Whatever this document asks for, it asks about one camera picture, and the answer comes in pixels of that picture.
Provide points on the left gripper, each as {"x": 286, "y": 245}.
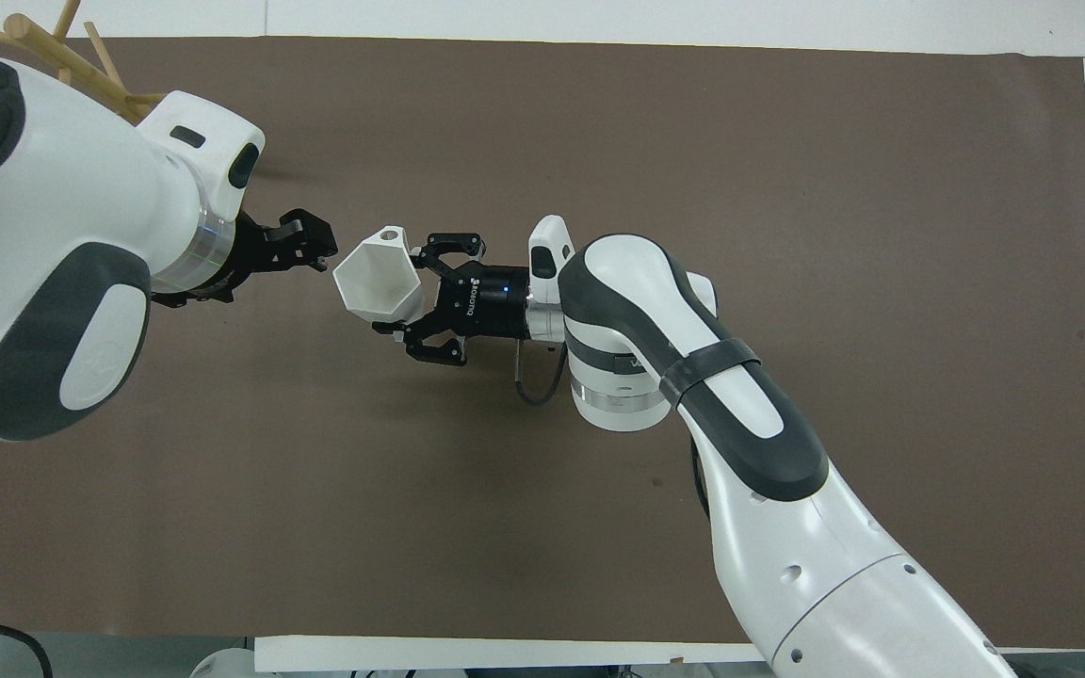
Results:
{"x": 246, "y": 254}

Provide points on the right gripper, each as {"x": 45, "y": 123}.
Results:
{"x": 481, "y": 303}

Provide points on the white faceted cup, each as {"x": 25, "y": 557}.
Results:
{"x": 373, "y": 278}

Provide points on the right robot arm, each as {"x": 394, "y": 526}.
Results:
{"x": 769, "y": 490}

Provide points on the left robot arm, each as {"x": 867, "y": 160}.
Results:
{"x": 43, "y": 188}

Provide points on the wooden cup rack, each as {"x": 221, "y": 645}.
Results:
{"x": 62, "y": 56}

